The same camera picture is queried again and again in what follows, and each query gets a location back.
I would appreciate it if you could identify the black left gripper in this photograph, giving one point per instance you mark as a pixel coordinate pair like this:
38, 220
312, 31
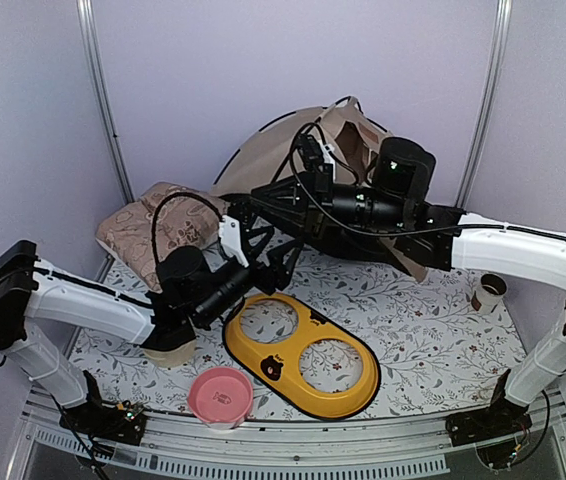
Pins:
279, 277

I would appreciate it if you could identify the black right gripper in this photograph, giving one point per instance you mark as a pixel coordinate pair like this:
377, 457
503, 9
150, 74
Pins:
308, 191

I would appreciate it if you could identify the brown patterned pillow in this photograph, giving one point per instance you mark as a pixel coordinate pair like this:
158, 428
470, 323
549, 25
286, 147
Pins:
126, 234

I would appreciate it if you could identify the beige fabric pet tent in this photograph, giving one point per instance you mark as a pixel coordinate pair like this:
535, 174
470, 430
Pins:
364, 246

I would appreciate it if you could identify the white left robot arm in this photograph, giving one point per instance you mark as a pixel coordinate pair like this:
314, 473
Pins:
32, 288

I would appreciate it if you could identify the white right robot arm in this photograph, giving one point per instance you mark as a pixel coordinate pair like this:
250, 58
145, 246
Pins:
463, 240

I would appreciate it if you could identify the cream pet bowl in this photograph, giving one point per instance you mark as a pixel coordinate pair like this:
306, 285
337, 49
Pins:
172, 358

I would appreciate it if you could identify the pink pet bowl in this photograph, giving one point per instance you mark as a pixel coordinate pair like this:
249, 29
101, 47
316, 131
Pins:
221, 398

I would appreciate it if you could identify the yellow double bowl holder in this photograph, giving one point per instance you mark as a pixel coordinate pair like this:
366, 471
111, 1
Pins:
274, 337

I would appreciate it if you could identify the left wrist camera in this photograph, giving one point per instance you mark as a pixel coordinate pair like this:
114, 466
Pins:
229, 233

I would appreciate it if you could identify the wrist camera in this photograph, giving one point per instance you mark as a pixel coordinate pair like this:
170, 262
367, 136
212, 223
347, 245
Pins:
313, 156
229, 233

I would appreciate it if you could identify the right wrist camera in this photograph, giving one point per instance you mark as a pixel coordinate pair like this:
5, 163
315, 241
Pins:
313, 156

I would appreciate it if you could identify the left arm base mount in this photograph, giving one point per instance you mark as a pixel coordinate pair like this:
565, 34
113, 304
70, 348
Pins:
124, 422

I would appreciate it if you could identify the front aluminium rail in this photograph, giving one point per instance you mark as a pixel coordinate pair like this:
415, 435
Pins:
181, 447

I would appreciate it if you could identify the right metal frame post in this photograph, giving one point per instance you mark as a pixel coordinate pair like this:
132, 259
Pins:
494, 69

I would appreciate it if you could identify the metal frame post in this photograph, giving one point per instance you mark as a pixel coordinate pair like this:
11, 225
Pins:
89, 36
494, 69

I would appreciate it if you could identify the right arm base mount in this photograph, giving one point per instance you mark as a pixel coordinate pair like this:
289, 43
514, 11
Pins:
499, 418

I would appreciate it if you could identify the left metal frame post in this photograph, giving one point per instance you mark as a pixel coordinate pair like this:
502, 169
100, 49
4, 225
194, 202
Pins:
89, 36

